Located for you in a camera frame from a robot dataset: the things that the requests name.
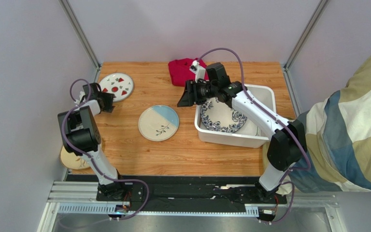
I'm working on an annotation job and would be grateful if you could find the blue floral plate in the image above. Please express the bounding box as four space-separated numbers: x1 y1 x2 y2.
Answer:
200 98 247 133

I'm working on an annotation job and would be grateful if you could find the light blue plate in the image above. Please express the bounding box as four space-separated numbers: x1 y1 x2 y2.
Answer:
138 105 180 142

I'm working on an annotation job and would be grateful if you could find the white rectangular plate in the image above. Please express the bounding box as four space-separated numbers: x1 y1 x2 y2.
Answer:
235 119 261 136

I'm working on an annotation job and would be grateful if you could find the white plastic bin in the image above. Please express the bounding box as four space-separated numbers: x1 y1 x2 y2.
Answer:
194 84 276 148

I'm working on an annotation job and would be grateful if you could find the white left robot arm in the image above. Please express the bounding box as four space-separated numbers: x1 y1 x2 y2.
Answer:
57 83 128 201

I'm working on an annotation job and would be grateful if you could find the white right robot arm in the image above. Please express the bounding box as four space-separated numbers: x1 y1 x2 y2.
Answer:
177 60 307 202

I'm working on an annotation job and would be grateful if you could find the white plate with red flowers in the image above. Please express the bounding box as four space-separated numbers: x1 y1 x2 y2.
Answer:
99 72 135 102

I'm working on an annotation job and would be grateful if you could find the red folded cloth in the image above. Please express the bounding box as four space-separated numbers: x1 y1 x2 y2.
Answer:
168 58 197 87

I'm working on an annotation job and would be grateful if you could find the round wooden board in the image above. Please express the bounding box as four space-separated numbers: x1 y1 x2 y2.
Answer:
59 146 90 170

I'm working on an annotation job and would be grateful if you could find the patterned quilt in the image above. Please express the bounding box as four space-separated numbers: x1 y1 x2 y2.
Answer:
262 35 371 194

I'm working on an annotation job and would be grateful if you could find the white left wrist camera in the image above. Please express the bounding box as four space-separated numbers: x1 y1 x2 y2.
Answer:
74 91 85 105

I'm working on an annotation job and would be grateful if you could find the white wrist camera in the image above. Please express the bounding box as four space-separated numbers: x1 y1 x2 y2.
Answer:
189 60 206 82
74 91 85 105

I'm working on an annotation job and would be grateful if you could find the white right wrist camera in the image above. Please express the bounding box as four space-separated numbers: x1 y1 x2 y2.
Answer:
189 60 206 82

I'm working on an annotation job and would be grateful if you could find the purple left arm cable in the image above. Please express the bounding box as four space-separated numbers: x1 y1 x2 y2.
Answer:
60 78 150 221

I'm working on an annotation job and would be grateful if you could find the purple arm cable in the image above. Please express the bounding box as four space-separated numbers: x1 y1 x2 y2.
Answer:
197 47 312 224
60 78 150 221

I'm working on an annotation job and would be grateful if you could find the aluminium frame post left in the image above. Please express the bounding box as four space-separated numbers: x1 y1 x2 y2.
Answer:
59 0 101 71

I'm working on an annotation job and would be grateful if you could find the aluminium frame post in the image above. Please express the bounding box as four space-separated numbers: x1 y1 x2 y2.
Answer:
283 0 330 70
59 0 101 71

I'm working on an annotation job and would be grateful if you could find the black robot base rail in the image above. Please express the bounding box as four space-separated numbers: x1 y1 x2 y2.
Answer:
66 174 288 214

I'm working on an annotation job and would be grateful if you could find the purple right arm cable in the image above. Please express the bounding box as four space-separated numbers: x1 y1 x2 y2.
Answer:
197 47 312 224

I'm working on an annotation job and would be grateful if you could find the aluminium frame post right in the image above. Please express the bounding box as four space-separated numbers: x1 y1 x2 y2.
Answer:
283 0 330 70

